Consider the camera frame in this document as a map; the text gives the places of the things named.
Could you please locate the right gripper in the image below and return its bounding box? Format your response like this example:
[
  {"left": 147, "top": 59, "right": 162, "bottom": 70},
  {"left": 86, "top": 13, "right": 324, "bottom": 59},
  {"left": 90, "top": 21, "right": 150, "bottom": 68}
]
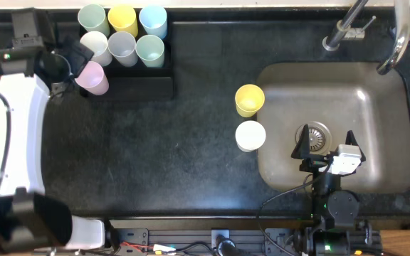
[{"left": 290, "top": 123, "right": 367, "bottom": 174}]

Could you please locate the green cup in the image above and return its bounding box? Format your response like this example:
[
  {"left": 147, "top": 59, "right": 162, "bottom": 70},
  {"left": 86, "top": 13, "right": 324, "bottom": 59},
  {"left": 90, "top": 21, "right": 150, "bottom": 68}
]
[
  {"left": 135, "top": 34, "right": 166, "bottom": 69},
  {"left": 77, "top": 4, "right": 111, "bottom": 38}
]

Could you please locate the black tray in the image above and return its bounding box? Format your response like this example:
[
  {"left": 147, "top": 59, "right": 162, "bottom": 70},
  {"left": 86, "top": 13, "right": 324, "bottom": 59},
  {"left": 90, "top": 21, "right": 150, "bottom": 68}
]
[{"left": 78, "top": 6, "right": 176, "bottom": 102}]

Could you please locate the white cup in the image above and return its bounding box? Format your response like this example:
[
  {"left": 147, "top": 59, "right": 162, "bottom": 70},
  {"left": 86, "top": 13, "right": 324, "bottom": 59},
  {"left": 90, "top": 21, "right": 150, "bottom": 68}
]
[
  {"left": 80, "top": 31, "right": 114, "bottom": 68},
  {"left": 234, "top": 119, "right": 267, "bottom": 154}
]

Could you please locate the steel sink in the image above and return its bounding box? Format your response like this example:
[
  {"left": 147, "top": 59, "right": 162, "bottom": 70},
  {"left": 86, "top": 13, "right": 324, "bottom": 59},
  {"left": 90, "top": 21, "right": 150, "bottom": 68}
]
[{"left": 256, "top": 62, "right": 410, "bottom": 195}]

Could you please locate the blue cup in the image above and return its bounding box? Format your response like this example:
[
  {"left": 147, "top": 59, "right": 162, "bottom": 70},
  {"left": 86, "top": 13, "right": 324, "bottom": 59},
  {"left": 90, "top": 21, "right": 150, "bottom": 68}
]
[{"left": 138, "top": 4, "right": 169, "bottom": 41}]

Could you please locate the steel tap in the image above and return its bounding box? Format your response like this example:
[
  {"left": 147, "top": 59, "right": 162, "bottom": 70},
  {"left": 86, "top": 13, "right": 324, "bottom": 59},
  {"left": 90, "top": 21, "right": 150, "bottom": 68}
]
[{"left": 321, "top": 0, "right": 410, "bottom": 76}]

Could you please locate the grey cup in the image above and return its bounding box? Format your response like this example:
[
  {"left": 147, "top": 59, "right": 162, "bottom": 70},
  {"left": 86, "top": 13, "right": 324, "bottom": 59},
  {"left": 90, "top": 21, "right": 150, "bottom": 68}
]
[{"left": 107, "top": 31, "right": 140, "bottom": 68}]

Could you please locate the mounting rail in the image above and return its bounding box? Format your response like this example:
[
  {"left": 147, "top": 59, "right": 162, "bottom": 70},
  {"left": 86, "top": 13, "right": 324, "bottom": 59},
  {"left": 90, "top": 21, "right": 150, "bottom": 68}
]
[{"left": 103, "top": 227, "right": 384, "bottom": 256}]

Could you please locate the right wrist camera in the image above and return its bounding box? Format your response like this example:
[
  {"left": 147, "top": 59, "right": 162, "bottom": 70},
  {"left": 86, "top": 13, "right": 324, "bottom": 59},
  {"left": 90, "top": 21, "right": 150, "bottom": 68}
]
[{"left": 327, "top": 144, "right": 363, "bottom": 176}]

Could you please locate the pink cup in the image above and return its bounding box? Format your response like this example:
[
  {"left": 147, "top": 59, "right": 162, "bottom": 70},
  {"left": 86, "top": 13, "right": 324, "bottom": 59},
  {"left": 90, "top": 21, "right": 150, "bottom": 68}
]
[{"left": 74, "top": 60, "right": 110, "bottom": 97}]

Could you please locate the yellow cup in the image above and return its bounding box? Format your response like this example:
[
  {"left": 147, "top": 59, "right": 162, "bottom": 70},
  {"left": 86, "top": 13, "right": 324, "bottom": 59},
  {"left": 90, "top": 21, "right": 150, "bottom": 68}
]
[
  {"left": 107, "top": 4, "right": 140, "bottom": 38},
  {"left": 234, "top": 83, "right": 266, "bottom": 119}
]

